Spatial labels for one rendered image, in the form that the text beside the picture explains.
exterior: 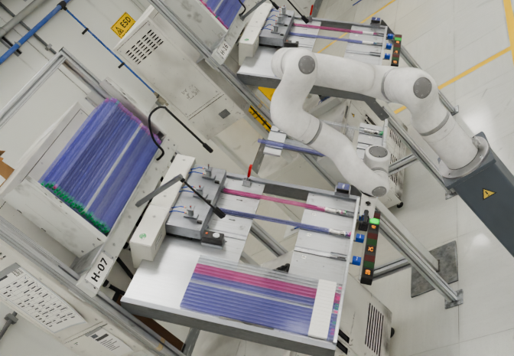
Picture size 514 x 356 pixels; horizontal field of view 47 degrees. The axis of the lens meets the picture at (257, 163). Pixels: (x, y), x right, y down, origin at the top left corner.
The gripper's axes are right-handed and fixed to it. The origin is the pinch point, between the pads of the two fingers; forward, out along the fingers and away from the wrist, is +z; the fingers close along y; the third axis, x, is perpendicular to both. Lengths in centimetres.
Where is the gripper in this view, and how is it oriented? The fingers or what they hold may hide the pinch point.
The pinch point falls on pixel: (364, 219)
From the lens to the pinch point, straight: 215.9
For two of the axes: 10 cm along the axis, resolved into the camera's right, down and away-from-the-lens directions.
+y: 2.4, -6.4, 7.4
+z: -0.3, 7.5, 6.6
